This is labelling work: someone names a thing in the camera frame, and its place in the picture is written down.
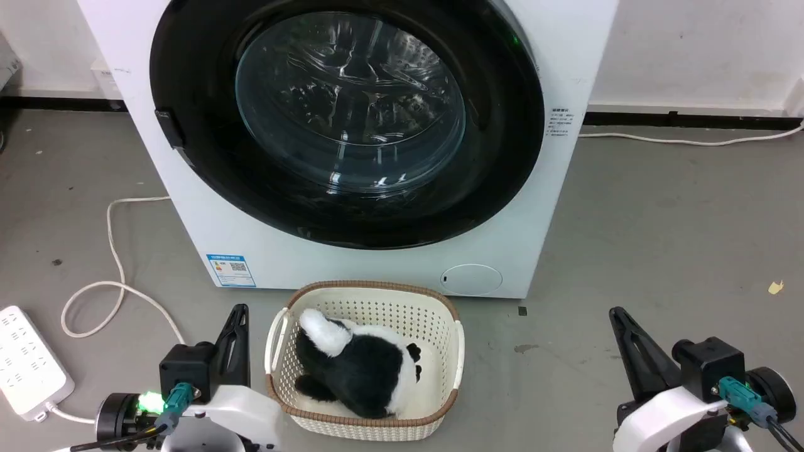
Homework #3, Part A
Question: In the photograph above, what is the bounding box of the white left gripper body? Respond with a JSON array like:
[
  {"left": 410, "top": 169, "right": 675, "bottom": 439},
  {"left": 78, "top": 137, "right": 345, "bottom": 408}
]
[{"left": 160, "top": 384, "right": 285, "bottom": 452}]

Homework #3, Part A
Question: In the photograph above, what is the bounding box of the black white plush toy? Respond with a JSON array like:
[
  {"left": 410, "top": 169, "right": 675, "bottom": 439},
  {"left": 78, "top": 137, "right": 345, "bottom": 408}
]
[{"left": 294, "top": 308, "right": 423, "bottom": 420}]

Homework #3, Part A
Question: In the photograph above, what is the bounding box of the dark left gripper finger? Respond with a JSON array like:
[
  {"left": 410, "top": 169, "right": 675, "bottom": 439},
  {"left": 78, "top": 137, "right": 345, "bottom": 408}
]
[
  {"left": 229, "top": 306, "right": 251, "bottom": 387},
  {"left": 212, "top": 305, "right": 244, "bottom": 389}
]

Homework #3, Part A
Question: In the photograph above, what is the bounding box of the small text sticker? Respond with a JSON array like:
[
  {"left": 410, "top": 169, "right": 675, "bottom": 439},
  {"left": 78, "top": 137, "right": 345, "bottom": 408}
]
[{"left": 546, "top": 107, "right": 576, "bottom": 137}]

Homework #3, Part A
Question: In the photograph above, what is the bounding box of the thin white floor cable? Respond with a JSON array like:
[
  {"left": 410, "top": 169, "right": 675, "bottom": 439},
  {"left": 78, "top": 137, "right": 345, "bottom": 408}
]
[{"left": 578, "top": 119, "right": 804, "bottom": 147}]

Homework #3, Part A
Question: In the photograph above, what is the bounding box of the white power strip cable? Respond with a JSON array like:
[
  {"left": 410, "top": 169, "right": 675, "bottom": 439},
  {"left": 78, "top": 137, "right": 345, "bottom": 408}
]
[{"left": 45, "top": 196, "right": 187, "bottom": 425}]

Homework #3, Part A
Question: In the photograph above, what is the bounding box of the teal plug right arm cable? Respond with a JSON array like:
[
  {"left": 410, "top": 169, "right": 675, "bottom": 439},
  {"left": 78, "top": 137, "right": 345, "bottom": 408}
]
[{"left": 718, "top": 376, "right": 804, "bottom": 452}]

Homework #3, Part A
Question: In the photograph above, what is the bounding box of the blue energy label sticker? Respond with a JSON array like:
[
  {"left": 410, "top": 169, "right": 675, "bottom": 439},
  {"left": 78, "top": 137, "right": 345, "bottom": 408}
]
[{"left": 206, "top": 254, "right": 257, "bottom": 288}]

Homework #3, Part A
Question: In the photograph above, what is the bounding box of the cream woven laundry basket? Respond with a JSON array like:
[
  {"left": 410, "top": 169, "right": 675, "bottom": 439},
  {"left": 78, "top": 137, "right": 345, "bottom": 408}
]
[{"left": 264, "top": 281, "right": 465, "bottom": 442}]

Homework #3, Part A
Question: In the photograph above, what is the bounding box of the black round washer door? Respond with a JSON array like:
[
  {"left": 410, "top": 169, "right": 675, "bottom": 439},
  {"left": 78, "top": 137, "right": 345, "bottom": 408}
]
[{"left": 149, "top": 0, "right": 545, "bottom": 250}]

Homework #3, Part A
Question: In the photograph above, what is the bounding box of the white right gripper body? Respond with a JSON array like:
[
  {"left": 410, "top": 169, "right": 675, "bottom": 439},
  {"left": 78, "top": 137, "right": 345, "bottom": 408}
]
[{"left": 612, "top": 384, "right": 732, "bottom": 452}]

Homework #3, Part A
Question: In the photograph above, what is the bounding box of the white power strip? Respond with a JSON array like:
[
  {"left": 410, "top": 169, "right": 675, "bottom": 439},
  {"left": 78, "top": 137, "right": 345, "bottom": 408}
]
[{"left": 0, "top": 305, "right": 75, "bottom": 422}]

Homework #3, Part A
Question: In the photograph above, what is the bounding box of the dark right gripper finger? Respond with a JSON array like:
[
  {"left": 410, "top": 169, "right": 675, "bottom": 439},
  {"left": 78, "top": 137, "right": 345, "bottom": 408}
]
[
  {"left": 619, "top": 309, "right": 683, "bottom": 391},
  {"left": 609, "top": 307, "right": 668, "bottom": 404}
]

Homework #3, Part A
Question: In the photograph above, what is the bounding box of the oval white filter cover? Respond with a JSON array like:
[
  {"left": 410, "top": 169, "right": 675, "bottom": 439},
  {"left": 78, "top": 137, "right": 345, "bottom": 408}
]
[{"left": 440, "top": 264, "right": 503, "bottom": 296}]

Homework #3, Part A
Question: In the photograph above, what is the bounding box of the white front-load washing machine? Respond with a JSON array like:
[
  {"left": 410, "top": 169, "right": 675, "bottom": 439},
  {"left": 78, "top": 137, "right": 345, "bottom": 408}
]
[{"left": 77, "top": 0, "right": 620, "bottom": 299}]

